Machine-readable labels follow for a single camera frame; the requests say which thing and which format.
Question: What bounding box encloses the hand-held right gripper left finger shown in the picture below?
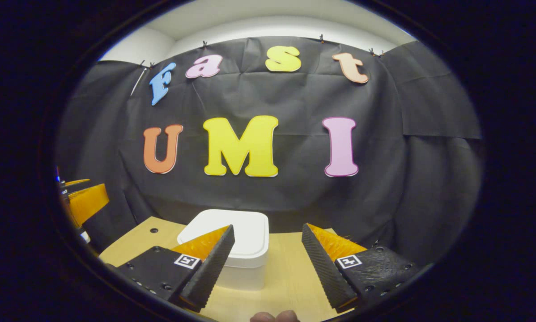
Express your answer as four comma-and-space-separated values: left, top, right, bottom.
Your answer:
116, 225, 235, 313

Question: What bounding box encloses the wooden desktop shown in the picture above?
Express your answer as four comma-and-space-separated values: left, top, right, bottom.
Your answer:
99, 216, 353, 322

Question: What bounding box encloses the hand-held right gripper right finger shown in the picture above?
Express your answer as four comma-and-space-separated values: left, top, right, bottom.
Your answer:
302, 223, 418, 314

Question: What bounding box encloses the black backdrop cloth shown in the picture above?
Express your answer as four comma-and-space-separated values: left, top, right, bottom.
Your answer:
55, 37, 483, 264

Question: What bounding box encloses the white desktop garbage bin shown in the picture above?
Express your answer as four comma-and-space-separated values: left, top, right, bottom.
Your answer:
177, 209, 269, 291

